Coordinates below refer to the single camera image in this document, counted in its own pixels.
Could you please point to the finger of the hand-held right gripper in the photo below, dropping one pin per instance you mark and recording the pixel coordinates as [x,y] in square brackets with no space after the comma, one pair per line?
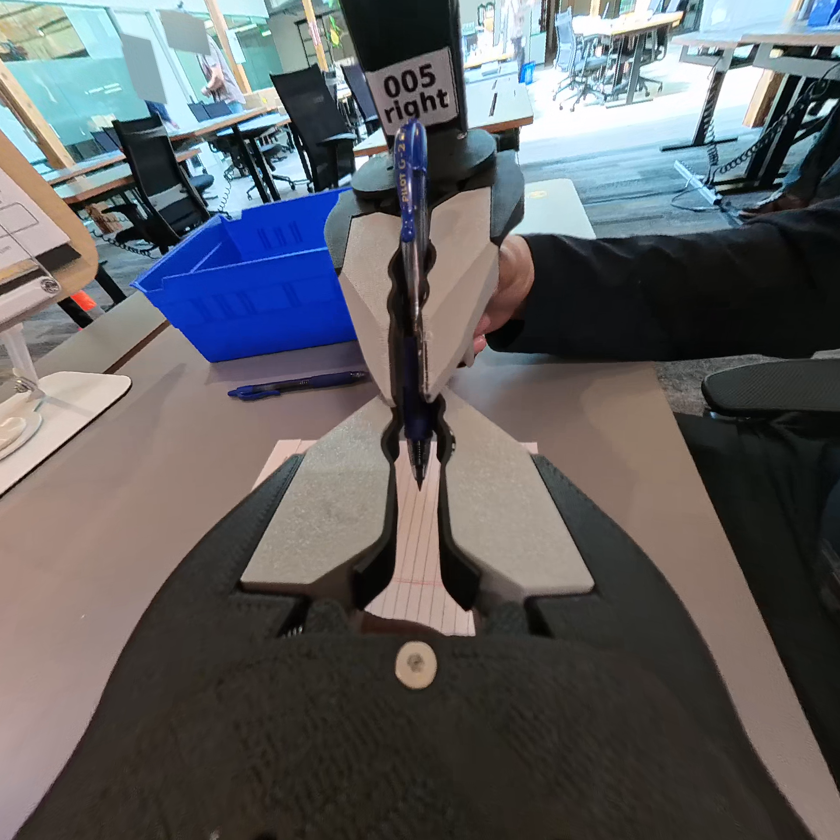
[367,275]
[463,275]

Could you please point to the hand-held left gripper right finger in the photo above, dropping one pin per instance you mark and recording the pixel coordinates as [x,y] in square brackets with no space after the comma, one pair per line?
[512,525]

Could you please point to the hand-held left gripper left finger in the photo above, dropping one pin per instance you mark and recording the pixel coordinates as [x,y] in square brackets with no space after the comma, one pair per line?
[315,525]

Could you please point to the white lined legal pad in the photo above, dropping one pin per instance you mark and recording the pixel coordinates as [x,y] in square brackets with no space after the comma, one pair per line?
[417,538]

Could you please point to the blue clear-barrel gel pen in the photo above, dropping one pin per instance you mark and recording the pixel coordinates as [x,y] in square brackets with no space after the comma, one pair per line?
[412,170]

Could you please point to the person's right forearm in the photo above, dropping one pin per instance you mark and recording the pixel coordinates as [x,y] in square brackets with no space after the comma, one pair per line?
[656,295]

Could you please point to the wood edged desk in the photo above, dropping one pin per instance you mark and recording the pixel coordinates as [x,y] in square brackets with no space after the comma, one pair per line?
[499,98]

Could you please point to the wooden top desk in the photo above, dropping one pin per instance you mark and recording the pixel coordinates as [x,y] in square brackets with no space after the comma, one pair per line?
[754,39]
[623,26]
[216,121]

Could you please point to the person's right hand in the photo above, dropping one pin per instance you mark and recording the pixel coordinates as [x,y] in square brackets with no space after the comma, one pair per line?
[515,282]

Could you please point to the black office chair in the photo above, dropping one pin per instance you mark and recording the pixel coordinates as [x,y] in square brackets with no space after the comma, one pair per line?
[359,92]
[157,170]
[308,118]

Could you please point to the blue plastic bin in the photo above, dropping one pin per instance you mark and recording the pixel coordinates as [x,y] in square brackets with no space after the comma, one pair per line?
[262,295]

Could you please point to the dark blue retractable pen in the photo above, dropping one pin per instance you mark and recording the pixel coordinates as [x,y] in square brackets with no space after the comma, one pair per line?
[308,382]

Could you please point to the grey mesh office chair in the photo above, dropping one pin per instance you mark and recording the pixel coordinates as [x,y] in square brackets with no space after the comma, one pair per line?
[581,52]

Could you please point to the person's dark clothed body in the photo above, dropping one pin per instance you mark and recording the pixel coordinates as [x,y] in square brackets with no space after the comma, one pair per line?
[754,525]

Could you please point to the white power strip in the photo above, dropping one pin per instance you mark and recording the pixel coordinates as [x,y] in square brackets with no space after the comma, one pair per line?
[697,182]

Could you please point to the acrylic sign holder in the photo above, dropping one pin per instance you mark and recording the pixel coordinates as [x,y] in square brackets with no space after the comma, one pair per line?
[79,394]

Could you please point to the orange traffic cone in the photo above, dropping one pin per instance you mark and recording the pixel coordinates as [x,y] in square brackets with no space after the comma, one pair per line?
[83,303]

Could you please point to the black chair armrest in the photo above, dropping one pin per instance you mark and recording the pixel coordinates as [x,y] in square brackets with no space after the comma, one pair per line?
[774,387]

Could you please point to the small blue bin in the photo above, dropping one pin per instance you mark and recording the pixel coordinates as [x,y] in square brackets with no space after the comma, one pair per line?
[823,13]

